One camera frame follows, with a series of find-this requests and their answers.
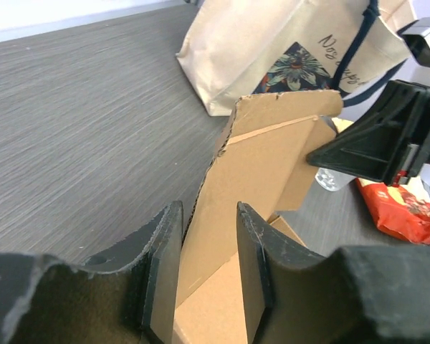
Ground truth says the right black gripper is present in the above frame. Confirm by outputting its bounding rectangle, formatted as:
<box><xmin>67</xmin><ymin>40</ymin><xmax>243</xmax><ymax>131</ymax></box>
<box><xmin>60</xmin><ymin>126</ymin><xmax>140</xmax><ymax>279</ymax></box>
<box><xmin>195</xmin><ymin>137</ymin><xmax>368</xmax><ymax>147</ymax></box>
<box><xmin>306</xmin><ymin>80</ymin><xmax>430</xmax><ymax>185</ymax></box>

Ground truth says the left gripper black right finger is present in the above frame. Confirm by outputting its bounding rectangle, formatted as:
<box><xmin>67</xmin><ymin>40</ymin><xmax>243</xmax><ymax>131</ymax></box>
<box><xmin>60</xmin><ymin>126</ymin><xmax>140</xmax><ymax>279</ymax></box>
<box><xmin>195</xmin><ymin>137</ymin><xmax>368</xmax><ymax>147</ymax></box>
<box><xmin>236</xmin><ymin>202</ymin><xmax>324</xmax><ymax>343</ymax></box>

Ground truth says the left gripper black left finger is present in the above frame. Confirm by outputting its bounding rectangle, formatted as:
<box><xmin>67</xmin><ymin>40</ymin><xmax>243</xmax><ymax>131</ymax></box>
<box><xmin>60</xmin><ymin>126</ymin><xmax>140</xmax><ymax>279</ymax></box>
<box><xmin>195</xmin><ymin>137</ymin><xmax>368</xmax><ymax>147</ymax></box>
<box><xmin>82</xmin><ymin>201</ymin><xmax>183</xmax><ymax>343</ymax></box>

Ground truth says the brown cardboard box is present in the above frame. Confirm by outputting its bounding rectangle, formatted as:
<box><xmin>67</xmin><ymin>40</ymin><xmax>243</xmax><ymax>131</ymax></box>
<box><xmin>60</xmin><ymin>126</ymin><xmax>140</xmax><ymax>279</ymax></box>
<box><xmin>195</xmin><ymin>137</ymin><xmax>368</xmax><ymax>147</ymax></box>
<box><xmin>173</xmin><ymin>90</ymin><xmax>343</xmax><ymax>343</ymax></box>

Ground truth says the clear plastic water bottle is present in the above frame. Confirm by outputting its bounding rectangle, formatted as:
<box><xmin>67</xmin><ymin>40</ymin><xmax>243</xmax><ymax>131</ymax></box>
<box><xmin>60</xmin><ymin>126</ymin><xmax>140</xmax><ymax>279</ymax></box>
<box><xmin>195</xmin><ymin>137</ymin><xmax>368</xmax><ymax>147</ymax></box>
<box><xmin>315</xmin><ymin>168</ymin><xmax>355</xmax><ymax>192</ymax></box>

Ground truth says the orange chips snack bag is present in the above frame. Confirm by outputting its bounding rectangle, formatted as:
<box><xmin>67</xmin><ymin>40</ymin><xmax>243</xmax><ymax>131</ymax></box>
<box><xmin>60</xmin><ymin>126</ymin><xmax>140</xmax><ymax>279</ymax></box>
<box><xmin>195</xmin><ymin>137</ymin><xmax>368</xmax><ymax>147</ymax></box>
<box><xmin>355</xmin><ymin>177</ymin><xmax>430</xmax><ymax>245</ymax></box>

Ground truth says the beige canvas tote bag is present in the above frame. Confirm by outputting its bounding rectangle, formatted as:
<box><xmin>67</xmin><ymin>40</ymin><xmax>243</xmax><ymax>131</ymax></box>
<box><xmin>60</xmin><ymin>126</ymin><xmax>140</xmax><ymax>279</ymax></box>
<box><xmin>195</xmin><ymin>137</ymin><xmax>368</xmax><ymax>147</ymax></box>
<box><xmin>176</xmin><ymin>1</ymin><xmax>416</xmax><ymax>116</ymax></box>

